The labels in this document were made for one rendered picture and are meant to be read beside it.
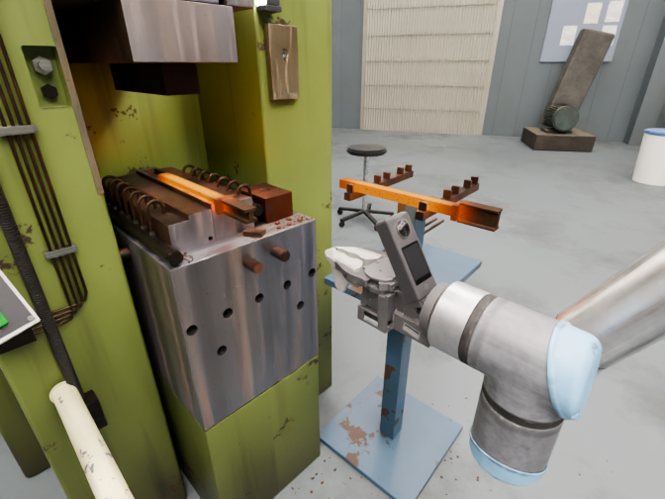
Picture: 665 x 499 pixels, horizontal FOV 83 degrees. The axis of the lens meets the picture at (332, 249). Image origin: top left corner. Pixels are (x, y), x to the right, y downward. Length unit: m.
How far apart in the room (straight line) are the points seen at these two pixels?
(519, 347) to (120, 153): 1.12
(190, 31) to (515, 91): 7.92
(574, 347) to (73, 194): 0.85
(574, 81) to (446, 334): 7.66
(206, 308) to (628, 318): 0.71
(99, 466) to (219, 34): 0.80
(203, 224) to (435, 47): 7.81
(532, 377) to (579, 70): 7.69
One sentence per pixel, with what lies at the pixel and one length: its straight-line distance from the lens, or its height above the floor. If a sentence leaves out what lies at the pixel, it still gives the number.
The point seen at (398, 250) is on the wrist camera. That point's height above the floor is 1.05.
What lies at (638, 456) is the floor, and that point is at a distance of 1.90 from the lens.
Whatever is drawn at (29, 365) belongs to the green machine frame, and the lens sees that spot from 1.02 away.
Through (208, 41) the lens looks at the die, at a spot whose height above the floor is 1.31.
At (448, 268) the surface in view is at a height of 0.72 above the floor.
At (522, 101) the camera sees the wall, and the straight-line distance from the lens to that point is 8.53.
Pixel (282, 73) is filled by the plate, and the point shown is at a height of 1.25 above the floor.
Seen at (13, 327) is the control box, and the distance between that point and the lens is 0.63.
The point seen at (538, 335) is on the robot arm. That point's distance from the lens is 0.44.
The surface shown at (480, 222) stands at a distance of 0.85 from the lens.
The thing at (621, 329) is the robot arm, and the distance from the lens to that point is 0.56.
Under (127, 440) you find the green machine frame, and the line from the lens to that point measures 1.24.
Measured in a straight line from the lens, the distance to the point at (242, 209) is 0.76.
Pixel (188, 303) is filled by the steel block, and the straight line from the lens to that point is 0.82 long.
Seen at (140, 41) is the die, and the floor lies 1.30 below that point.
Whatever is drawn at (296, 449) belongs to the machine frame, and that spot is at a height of 0.14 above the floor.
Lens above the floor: 1.26
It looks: 26 degrees down
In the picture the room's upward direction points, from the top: straight up
